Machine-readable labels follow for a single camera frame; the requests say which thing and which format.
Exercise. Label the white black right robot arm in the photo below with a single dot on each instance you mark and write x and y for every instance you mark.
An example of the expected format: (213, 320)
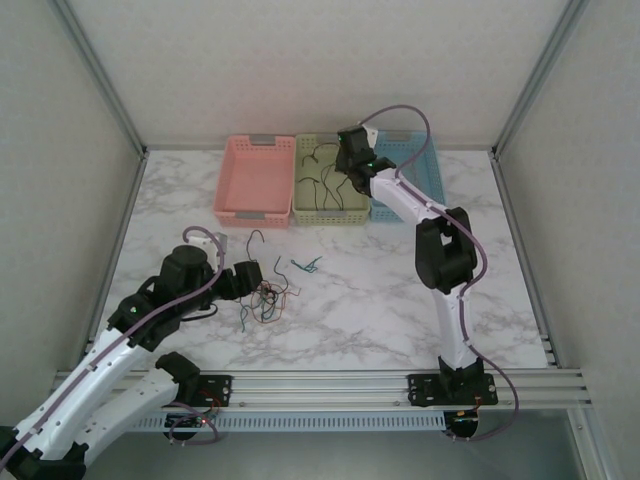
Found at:
(450, 325)

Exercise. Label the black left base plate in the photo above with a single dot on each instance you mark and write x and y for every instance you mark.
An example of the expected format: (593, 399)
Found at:
(220, 387)

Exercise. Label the green plastic basket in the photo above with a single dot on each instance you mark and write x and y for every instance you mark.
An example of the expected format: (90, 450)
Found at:
(310, 217)

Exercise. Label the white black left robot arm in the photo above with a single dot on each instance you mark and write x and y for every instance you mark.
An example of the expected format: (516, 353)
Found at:
(107, 367)

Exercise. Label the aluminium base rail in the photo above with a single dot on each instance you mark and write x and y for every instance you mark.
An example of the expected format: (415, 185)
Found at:
(320, 387)

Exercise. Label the small black circuit board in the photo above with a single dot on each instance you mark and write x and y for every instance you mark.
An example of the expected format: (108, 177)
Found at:
(192, 422)
(462, 421)

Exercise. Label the blue plastic basket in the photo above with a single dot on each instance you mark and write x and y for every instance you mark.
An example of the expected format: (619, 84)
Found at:
(432, 180)

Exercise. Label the pink plastic basket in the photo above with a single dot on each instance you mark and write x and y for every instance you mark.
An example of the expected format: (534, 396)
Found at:
(255, 175)

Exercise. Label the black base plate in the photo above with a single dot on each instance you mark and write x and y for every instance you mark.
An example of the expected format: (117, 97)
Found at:
(220, 387)
(422, 387)

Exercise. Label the aluminium frame post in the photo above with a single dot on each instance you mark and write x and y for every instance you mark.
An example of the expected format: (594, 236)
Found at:
(102, 75)
(538, 75)

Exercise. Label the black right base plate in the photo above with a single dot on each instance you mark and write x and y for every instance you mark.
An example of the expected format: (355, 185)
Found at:
(422, 387)

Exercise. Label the aluminium frame leg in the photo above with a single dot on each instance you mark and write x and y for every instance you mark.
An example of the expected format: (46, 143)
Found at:
(595, 445)

